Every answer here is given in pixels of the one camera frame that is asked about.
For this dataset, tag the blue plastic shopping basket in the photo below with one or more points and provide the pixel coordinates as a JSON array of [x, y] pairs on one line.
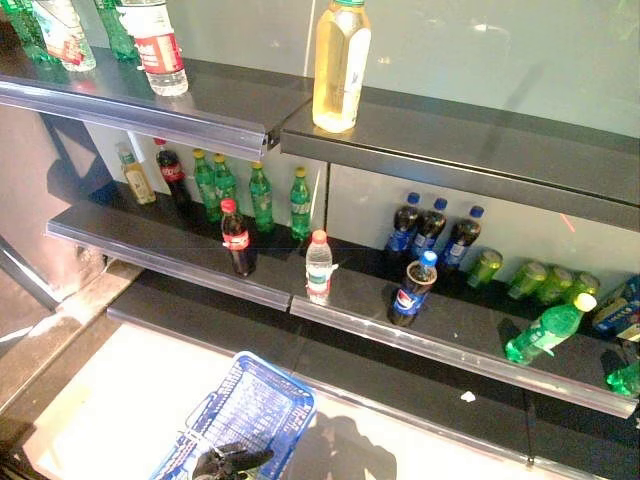
[[260, 400]]

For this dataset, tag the white paper scrap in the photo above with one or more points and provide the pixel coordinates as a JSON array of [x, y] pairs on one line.
[[467, 397]]

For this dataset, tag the small yellow tea bottle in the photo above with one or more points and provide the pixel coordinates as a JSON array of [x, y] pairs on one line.
[[140, 182]]

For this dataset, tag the green plastic bottle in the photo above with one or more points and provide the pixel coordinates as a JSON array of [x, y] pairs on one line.
[[25, 30], [117, 35]]

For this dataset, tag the large yellow tea bottle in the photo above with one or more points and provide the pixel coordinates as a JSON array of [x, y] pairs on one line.
[[340, 65]]

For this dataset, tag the Pepsi bottle with tan collar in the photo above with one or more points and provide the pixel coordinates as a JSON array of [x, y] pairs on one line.
[[410, 300]]

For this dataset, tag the Coca-Cola bottle red cap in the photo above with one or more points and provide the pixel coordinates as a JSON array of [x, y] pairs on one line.
[[239, 245], [172, 172]]

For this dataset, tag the large blue Oreo box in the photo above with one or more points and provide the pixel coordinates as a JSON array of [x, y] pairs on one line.
[[617, 315]]

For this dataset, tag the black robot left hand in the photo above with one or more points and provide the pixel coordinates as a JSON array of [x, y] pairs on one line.
[[220, 465]]

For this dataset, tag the black shelf board clear rail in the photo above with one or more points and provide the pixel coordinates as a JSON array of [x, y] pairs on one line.
[[150, 235], [465, 325], [215, 95]]

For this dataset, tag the black base shelf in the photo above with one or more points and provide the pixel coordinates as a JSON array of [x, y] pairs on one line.
[[350, 360]]

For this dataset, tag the small water bottle red cap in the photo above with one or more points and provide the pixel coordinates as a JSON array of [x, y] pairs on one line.
[[319, 270]]

